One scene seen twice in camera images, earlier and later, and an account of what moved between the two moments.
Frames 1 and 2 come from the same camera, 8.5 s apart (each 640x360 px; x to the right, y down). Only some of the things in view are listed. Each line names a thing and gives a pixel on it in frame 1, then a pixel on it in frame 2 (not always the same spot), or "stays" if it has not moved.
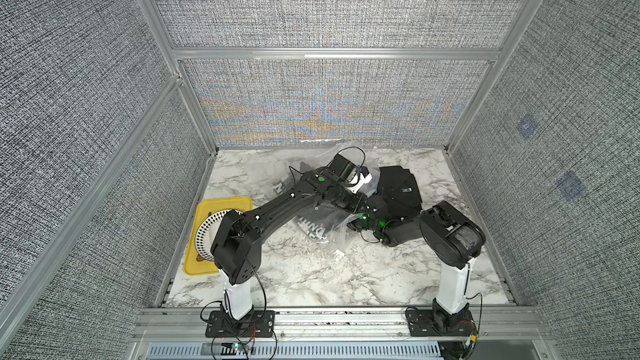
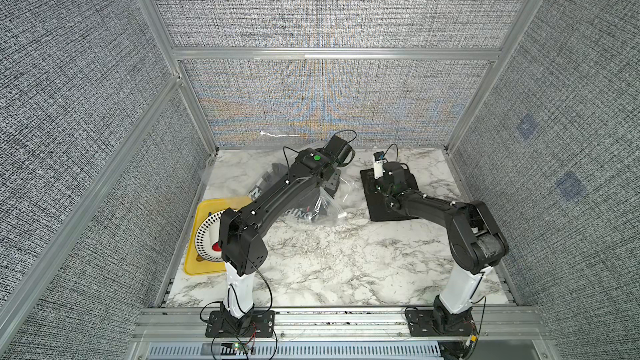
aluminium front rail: x=334 y=325 stays
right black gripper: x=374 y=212 to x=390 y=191
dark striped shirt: x=322 y=218 to x=307 y=209
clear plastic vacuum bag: x=321 y=222 to x=232 y=178
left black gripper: x=354 y=207 to x=333 y=184
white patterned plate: x=206 y=233 stays
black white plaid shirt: x=322 y=217 to x=305 y=208
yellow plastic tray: x=194 y=262 stays
